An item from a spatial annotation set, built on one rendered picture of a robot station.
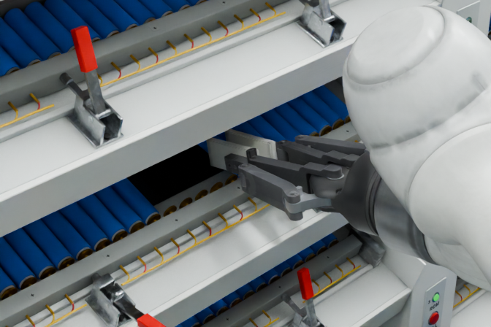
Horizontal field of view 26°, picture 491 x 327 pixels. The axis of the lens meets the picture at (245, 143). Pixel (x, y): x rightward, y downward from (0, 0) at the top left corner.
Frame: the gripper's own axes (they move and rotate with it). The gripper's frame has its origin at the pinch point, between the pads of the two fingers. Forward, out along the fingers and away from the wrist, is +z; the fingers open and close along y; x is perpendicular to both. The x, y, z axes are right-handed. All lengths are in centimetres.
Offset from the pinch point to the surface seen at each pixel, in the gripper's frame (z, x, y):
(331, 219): -3.4, -10.0, 7.8
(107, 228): 3.2, -2.5, -15.1
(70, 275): 0.3, -3.5, -21.6
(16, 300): 0.5, -3.3, -27.1
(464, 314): 8, -43, 42
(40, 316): 0.1, -5.6, -25.5
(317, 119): 3.3, -2.1, 14.1
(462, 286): 10, -41, 45
